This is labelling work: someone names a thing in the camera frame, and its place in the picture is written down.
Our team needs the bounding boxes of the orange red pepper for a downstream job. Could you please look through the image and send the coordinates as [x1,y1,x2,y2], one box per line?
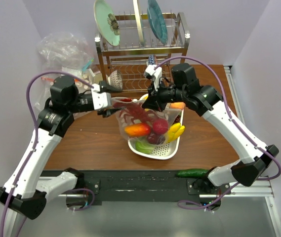
[124,123,151,137]

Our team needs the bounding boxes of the large yellow banana bunch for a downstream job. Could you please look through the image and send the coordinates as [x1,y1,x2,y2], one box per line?
[165,122,185,143]

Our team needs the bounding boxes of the teal blue plate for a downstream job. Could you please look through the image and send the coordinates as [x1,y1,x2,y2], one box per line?
[147,0,168,45]

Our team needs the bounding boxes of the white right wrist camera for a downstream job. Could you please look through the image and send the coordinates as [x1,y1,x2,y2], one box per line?
[144,65,162,91]

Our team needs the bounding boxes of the grey patterned bowl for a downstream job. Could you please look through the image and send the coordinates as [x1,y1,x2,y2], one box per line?
[108,70,123,90]

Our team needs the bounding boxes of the green white cabbage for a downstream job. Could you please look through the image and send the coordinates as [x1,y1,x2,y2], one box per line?
[135,140,156,155]

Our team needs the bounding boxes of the cream ceramic cup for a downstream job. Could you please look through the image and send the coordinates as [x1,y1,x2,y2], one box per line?
[92,73,103,84]

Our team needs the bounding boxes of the orange peach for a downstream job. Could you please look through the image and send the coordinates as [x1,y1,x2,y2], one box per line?
[169,102,185,110]

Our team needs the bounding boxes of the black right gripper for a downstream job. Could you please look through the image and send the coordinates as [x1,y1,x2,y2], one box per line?
[143,78,187,112]

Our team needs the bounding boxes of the steel dish rack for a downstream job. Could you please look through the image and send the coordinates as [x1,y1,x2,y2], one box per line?
[94,12,190,92]

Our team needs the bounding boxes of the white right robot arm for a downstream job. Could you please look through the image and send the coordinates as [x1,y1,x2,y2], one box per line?
[142,63,279,194]

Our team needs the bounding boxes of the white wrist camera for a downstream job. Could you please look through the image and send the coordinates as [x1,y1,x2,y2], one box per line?
[144,65,162,91]
[91,81,111,111]

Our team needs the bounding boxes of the clear polka dot zip bag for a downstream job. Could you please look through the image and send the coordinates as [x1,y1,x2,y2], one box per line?
[112,97,183,145]

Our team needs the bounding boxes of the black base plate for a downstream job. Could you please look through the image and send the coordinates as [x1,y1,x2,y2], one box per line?
[56,170,232,206]

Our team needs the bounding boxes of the beige rimmed plate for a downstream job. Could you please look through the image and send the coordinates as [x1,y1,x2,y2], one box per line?
[133,0,145,46]

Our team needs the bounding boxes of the green cucumber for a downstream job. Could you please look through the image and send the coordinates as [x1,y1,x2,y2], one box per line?
[176,168,208,178]

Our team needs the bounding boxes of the white perforated fruit tray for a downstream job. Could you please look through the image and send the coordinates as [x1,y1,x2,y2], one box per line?
[128,104,184,160]

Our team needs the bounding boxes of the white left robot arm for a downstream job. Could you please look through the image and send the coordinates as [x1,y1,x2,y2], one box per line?
[0,73,122,220]

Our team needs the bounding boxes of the dark red apple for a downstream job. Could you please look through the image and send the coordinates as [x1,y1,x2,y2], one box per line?
[147,133,165,145]

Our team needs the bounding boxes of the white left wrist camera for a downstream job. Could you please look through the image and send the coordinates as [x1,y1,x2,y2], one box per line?
[91,81,111,111]

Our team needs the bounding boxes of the pile of clear plastic bags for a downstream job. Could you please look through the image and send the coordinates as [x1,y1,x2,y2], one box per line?
[34,31,99,112]

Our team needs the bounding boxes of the small red strawberry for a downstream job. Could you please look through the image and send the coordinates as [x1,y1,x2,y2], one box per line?
[152,118,169,135]

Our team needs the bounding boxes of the red plastic lobster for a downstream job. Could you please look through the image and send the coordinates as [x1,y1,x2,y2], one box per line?
[113,102,159,124]

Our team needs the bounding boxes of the mint green flower plate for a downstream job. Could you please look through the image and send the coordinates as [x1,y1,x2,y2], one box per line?
[93,0,120,46]

